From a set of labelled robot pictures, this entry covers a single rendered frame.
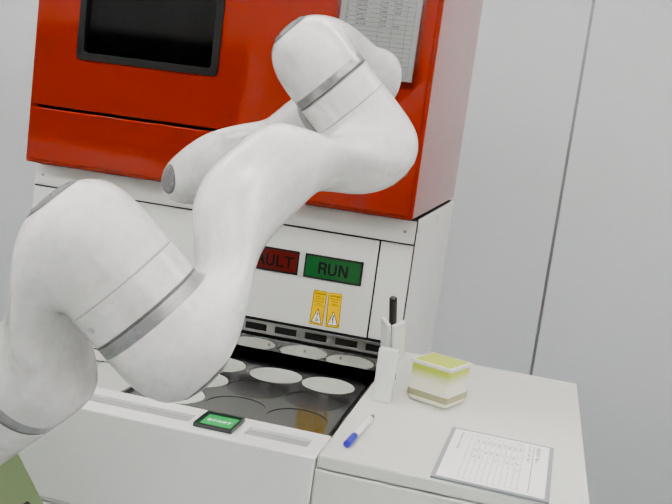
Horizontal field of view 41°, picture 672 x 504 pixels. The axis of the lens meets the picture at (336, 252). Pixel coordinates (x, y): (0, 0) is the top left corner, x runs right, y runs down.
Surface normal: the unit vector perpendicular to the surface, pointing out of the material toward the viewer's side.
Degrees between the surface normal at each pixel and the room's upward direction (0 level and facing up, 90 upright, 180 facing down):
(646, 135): 90
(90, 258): 86
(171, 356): 91
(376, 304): 90
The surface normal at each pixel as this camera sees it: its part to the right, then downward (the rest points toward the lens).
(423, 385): -0.57, 0.05
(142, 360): -0.18, 0.37
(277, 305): -0.23, 0.11
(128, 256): 0.48, -0.19
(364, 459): 0.13, -0.98
